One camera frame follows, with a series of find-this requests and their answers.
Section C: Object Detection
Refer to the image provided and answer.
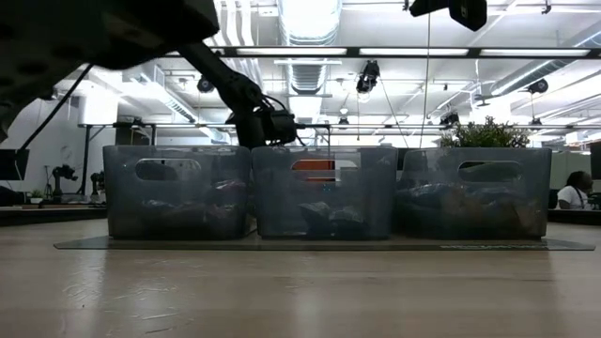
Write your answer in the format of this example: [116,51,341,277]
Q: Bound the red background box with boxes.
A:
[291,159,337,184]

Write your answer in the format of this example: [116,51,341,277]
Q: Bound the thin hanging cable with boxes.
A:
[422,13,432,137]

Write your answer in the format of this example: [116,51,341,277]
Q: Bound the black overhead light bar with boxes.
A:
[163,45,601,59]

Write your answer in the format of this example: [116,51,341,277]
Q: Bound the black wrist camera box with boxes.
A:
[262,108,299,146]

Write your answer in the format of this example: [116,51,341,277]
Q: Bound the long silver air duct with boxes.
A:
[473,21,601,102]

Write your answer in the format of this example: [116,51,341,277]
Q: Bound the green artificial potted plant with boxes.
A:
[439,115,532,149]

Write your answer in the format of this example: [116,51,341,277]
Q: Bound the grey translucent plastic bin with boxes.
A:
[250,145,399,240]
[102,145,252,240]
[396,146,553,239]

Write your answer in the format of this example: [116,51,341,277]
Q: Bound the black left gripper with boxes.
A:
[225,108,270,150]

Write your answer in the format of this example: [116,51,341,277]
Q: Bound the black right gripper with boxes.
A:
[408,0,488,33]

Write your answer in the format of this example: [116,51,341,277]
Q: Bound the blue granola bar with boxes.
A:
[407,182,455,210]

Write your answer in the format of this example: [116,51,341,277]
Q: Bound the white rectangular air duct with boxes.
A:
[122,63,231,145]

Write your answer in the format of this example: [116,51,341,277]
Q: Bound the black monitor screen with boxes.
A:
[590,140,601,181]
[0,148,31,182]

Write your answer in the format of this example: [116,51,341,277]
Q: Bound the round silver air duct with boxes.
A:
[276,0,344,124]

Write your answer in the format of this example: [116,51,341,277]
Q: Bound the person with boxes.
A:
[556,170,594,211]

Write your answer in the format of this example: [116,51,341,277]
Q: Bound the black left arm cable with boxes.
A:
[257,93,307,147]

